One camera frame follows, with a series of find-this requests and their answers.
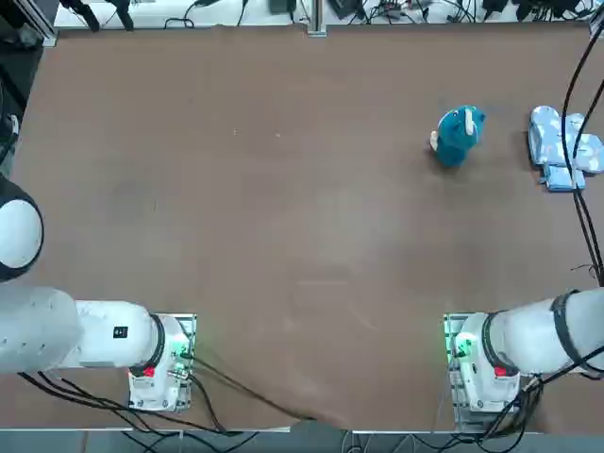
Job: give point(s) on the blue patterned oven mitt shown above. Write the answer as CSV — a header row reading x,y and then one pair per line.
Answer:
x,y
545,137
592,156

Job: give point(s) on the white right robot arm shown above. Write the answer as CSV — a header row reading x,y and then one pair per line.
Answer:
x,y
528,330

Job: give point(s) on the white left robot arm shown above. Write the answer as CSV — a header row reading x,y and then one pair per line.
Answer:
x,y
104,335

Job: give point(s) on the small blue plush doll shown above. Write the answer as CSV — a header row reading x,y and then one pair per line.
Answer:
x,y
455,141

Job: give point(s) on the black power adapter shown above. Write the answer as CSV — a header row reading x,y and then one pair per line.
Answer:
x,y
282,5

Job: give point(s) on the dark power adapter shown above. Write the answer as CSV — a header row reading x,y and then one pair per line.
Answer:
x,y
347,7

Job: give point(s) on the black hub with red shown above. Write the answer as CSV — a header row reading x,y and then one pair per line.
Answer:
x,y
394,7

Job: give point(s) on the black tripod leg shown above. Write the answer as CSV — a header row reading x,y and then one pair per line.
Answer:
x,y
123,14
87,14

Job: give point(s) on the black power brick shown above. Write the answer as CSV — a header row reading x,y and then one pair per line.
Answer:
x,y
542,3

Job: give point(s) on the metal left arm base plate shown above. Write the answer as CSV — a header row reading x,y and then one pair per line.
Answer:
x,y
186,325

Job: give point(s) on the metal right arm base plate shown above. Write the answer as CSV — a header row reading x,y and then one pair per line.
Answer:
x,y
450,330

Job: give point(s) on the white post bracket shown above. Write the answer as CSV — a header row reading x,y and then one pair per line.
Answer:
x,y
317,32

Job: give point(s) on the aluminium camera post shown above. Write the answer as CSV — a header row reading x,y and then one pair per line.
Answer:
x,y
317,14

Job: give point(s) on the black metal frame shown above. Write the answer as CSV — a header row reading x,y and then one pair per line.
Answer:
x,y
19,61

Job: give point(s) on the aluminium frame extrusion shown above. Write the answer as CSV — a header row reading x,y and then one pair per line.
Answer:
x,y
40,26

